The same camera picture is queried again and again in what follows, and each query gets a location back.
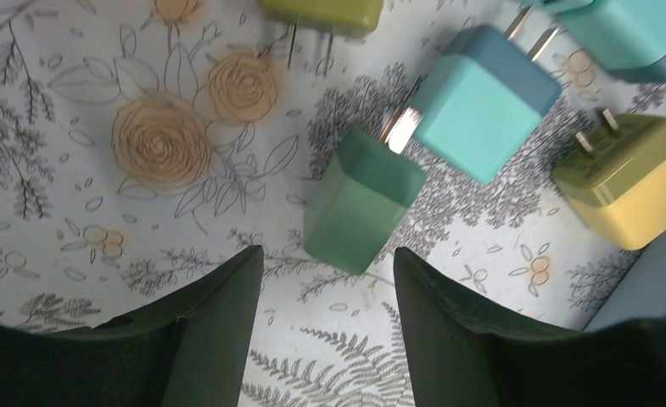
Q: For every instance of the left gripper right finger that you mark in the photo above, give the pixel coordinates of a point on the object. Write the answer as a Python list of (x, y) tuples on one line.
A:
[(464, 349)]

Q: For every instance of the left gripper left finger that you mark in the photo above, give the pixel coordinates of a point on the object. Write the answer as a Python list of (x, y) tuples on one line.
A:
[(188, 348)]

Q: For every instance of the green plug cube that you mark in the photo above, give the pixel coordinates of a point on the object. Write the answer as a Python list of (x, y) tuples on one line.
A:
[(363, 195)]

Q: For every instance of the blue power strip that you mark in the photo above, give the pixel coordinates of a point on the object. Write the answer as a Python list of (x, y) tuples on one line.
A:
[(641, 293)]

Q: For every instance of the yellow plug cube lower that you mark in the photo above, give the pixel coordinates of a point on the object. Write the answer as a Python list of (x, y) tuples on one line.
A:
[(615, 178)]

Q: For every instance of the teal plug cube middle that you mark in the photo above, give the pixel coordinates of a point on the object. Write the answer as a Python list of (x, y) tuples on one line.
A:
[(483, 98)]

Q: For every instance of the teal plug cube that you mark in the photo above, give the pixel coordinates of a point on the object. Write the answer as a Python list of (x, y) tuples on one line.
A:
[(483, 98), (627, 38)]

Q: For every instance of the yellow plug cube top-left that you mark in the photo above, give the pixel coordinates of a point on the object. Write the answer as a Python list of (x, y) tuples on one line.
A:
[(348, 18)]

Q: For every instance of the teal plug cube upper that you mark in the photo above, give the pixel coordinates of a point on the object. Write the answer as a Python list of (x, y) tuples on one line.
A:
[(627, 38)]

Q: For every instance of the floral table mat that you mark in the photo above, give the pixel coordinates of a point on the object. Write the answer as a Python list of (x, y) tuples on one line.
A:
[(145, 143)]

